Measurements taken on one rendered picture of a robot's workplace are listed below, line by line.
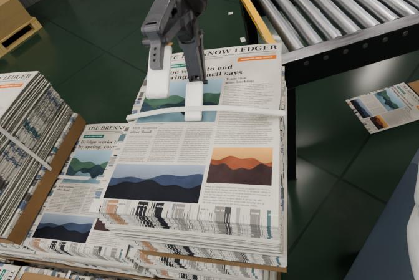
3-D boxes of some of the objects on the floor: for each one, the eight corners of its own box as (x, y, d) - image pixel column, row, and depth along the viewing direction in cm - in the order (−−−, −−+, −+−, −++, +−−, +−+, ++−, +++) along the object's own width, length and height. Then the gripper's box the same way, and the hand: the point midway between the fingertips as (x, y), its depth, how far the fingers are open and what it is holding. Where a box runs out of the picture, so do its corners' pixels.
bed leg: (259, 115, 184) (245, 22, 134) (256, 109, 188) (242, 17, 138) (267, 113, 184) (257, 19, 133) (265, 106, 188) (253, 13, 137)
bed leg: (286, 182, 151) (281, 91, 100) (282, 173, 155) (275, 82, 104) (297, 179, 151) (297, 87, 100) (293, 170, 155) (291, 77, 104)
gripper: (177, -89, 34) (164, 81, 30) (224, 22, 57) (221, 126, 53) (122, -76, 36) (103, 85, 32) (189, 26, 59) (184, 127, 55)
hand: (178, 103), depth 43 cm, fingers open, 13 cm apart
